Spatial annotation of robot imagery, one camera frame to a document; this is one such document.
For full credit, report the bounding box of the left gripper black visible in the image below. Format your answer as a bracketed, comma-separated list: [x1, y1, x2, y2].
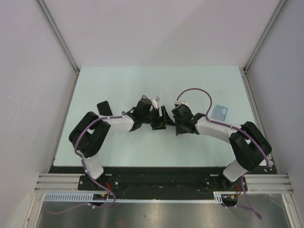
[142, 106, 175, 130]

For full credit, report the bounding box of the light blue phone case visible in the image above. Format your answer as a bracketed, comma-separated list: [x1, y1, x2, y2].
[211, 104, 228, 122]

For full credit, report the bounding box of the black phone from blue case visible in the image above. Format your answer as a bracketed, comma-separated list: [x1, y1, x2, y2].
[96, 101, 113, 116]

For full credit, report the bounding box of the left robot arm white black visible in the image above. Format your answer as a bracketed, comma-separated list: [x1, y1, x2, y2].
[68, 95, 175, 190]

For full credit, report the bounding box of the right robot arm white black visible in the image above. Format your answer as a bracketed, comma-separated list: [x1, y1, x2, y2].
[172, 101, 272, 190]

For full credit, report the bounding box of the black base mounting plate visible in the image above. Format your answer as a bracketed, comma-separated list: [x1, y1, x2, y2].
[48, 166, 277, 207]

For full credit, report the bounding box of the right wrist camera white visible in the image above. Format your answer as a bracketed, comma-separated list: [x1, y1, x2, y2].
[174, 100, 189, 106]

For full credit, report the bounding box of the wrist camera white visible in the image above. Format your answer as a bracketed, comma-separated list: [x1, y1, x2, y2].
[151, 96, 160, 109]
[174, 100, 189, 106]

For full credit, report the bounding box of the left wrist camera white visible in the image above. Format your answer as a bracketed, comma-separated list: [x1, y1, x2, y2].
[151, 96, 160, 109]

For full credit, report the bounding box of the slotted grey cable duct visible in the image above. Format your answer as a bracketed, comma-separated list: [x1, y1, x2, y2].
[44, 191, 238, 204]

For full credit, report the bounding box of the aluminium cross rail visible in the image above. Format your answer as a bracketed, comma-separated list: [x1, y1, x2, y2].
[35, 173, 294, 194]

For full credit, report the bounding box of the right aluminium frame post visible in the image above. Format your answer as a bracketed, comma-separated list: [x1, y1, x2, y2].
[243, 0, 288, 72]

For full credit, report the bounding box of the aluminium frame post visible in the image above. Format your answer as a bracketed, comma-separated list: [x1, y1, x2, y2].
[35, 0, 80, 76]
[243, 0, 288, 72]

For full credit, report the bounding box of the left aluminium frame post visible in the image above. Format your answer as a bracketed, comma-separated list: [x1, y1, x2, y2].
[35, 0, 80, 76]

